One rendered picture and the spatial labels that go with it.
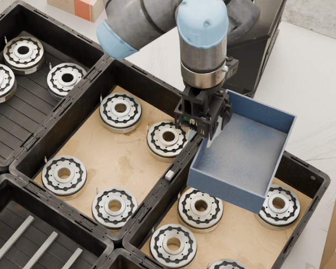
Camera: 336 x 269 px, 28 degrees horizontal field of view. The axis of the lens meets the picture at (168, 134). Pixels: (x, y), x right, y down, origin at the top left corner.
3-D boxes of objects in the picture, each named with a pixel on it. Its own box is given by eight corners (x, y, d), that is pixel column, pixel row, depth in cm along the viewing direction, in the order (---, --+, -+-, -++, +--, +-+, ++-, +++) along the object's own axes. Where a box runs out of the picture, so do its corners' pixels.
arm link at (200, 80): (190, 34, 112) (236, 47, 110) (191, 52, 116) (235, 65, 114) (172, 66, 108) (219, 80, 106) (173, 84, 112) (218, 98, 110)
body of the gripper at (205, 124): (173, 130, 121) (170, 88, 111) (192, 95, 125) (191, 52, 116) (213, 143, 119) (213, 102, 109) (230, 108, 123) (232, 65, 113)
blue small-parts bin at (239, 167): (221, 108, 140) (226, 88, 134) (289, 134, 138) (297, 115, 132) (185, 185, 130) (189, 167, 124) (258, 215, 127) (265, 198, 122)
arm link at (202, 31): (222, -18, 103) (233, 22, 98) (221, 32, 112) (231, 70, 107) (172, -10, 103) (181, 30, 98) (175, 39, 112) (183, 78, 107)
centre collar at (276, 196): (272, 191, 153) (272, 189, 153) (292, 199, 152) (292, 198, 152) (264, 208, 151) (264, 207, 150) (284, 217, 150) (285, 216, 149)
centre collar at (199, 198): (195, 193, 152) (195, 192, 151) (215, 202, 151) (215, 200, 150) (186, 211, 149) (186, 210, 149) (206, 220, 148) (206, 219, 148)
